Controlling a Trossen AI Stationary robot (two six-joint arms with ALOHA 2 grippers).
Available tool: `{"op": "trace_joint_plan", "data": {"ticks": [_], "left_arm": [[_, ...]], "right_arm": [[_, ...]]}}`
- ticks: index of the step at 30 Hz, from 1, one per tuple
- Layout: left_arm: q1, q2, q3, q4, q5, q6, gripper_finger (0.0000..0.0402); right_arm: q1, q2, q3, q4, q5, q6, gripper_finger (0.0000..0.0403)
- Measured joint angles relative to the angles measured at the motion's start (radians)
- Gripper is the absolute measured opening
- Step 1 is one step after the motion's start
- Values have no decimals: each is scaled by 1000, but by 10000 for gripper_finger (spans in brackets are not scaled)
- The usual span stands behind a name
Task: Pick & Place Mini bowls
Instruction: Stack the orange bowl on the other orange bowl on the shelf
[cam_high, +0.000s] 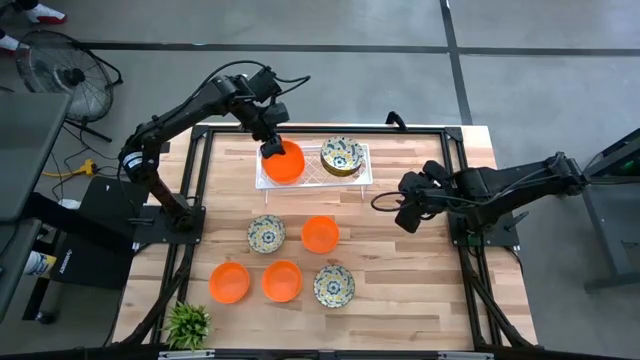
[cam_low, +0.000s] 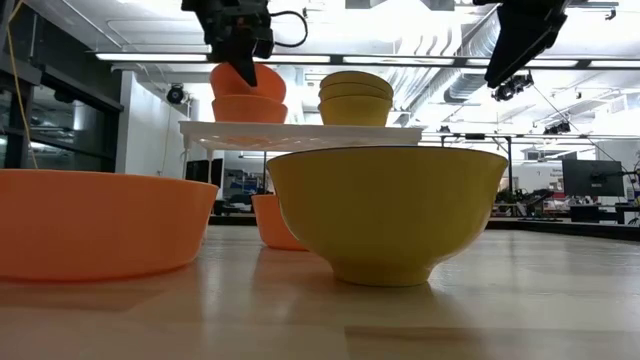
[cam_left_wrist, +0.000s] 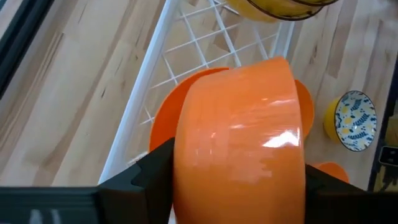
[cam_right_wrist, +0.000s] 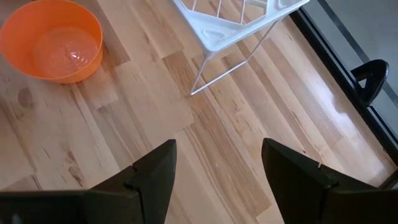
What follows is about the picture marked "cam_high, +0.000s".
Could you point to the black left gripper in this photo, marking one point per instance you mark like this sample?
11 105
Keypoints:
262 120

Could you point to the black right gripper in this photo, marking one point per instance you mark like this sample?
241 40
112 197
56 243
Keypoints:
420 190

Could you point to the orange plastic bowl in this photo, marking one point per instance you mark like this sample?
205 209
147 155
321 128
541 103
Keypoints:
320 234
281 281
287 167
229 282

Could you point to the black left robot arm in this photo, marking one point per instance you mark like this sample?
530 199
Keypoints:
175 112

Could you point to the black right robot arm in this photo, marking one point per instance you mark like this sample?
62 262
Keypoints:
500 182

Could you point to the yellow power plug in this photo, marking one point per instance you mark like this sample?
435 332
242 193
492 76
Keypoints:
89 167

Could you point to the grey metal stand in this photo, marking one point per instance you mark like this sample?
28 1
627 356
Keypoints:
605 235

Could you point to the small green potted plant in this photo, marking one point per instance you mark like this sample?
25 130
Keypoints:
187 325

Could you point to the black floor fan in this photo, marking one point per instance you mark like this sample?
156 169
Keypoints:
75 76

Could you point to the black equipment case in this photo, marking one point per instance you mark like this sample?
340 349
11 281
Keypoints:
90 270

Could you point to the grey side table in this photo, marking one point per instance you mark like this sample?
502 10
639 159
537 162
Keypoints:
25 150

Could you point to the white printed container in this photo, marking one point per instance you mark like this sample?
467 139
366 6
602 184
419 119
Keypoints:
40 262

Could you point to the person's shoe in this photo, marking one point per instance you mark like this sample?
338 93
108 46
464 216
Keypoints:
10 42
45 14

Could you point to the black frame clamp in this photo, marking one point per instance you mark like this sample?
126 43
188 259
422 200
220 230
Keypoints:
397 120

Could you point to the black aluminium table frame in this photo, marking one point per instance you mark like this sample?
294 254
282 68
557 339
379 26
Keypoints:
350 130

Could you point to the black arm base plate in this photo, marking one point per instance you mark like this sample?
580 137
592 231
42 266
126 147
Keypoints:
150 230
505 237

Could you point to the silver metal bracket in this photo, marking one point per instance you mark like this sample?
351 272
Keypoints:
465 356
185 355

